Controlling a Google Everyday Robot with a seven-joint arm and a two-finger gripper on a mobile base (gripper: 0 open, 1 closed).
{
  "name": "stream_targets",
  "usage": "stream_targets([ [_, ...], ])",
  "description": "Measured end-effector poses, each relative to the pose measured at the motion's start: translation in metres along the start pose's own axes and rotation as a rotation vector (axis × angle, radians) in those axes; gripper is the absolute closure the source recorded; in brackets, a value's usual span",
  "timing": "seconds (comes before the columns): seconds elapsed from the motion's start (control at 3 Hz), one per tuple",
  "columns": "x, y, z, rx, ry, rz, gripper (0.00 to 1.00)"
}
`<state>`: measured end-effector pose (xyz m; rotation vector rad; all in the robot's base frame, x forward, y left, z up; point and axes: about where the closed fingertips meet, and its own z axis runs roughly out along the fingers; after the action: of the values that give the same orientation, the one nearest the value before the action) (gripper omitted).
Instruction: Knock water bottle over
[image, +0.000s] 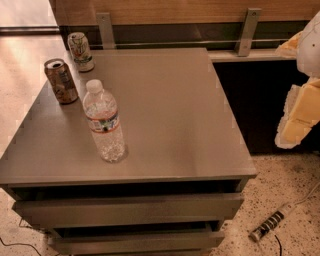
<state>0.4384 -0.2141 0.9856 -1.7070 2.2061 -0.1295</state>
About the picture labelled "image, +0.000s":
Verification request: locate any lower grey drawer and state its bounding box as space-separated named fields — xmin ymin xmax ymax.
xmin=49 ymin=232 xmax=224 ymax=255

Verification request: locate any clear plastic water bottle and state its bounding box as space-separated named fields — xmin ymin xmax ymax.
xmin=83 ymin=79 xmax=126 ymax=163

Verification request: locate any left metal wall bracket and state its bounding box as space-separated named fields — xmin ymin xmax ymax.
xmin=96 ymin=12 xmax=116 ymax=49

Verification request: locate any black floor cable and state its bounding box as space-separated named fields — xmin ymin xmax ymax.
xmin=0 ymin=218 xmax=51 ymax=256

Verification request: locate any metal wall bracket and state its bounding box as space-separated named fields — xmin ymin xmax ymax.
xmin=235 ymin=8 xmax=262 ymax=57
xmin=96 ymin=12 xmax=116 ymax=49

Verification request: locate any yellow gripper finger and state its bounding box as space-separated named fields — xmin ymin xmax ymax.
xmin=275 ymin=78 xmax=320 ymax=149
xmin=275 ymin=32 xmax=302 ymax=58

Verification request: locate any metal rail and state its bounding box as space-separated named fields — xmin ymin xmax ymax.
xmin=89 ymin=38 xmax=301 ymax=48

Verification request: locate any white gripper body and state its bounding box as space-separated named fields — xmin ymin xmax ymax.
xmin=297 ymin=11 xmax=320 ymax=78

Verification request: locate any white green soda can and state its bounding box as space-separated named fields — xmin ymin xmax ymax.
xmin=67 ymin=32 xmax=94 ymax=72

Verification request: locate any upper grey drawer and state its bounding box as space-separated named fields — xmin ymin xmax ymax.
xmin=14 ymin=193 xmax=243 ymax=228

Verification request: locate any brown soda can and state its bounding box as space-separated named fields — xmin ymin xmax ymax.
xmin=44 ymin=58 xmax=78 ymax=104

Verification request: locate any grey drawer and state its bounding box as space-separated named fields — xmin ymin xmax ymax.
xmin=14 ymin=193 xmax=243 ymax=228
xmin=49 ymin=232 xmax=224 ymax=255

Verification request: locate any right metal wall bracket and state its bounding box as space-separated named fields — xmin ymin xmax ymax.
xmin=235 ymin=8 xmax=262 ymax=57

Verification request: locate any white power strip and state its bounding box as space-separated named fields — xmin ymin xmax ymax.
xmin=249 ymin=203 xmax=296 ymax=242

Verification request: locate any grey drawer cabinet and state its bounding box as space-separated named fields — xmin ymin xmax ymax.
xmin=0 ymin=48 xmax=256 ymax=256

